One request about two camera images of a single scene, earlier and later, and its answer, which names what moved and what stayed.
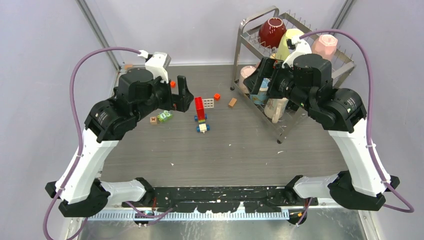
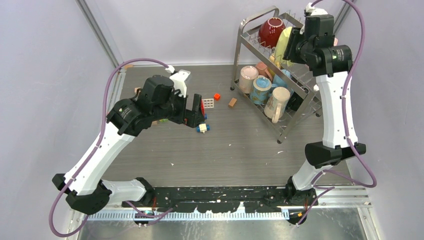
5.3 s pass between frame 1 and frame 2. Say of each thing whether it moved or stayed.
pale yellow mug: stayed
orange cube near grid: stayed
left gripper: moved
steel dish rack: stayed
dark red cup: stayed
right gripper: moved
